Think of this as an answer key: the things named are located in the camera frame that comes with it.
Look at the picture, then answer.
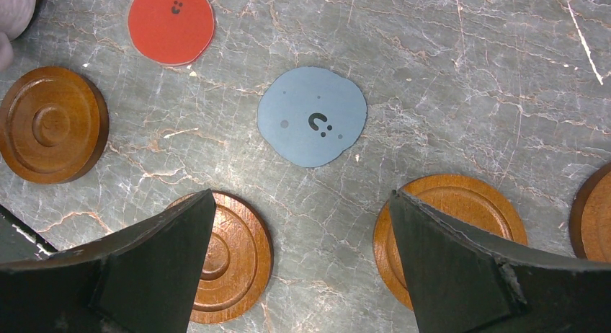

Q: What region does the glossy wooden ridged coaster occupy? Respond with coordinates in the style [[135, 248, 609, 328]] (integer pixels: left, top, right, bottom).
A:
[[1, 66, 110, 185]]

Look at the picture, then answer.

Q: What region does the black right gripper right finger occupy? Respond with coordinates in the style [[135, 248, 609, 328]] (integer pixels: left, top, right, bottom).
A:
[[388, 191, 610, 332]]

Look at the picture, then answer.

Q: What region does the red round coaster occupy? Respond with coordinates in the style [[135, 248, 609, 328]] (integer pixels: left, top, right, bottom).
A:
[[127, 0, 215, 66]]

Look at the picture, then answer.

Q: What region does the blue round coaster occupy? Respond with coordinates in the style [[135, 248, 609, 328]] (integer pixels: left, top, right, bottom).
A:
[[257, 66, 367, 168]]

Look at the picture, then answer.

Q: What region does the lilac ceramic mug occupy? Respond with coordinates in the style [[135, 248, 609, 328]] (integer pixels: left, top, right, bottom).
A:
[[1, 0, 37, 71]]

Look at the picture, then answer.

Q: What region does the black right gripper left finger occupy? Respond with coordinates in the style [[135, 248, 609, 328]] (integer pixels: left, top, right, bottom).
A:
[[1, 190, 216, 332]]

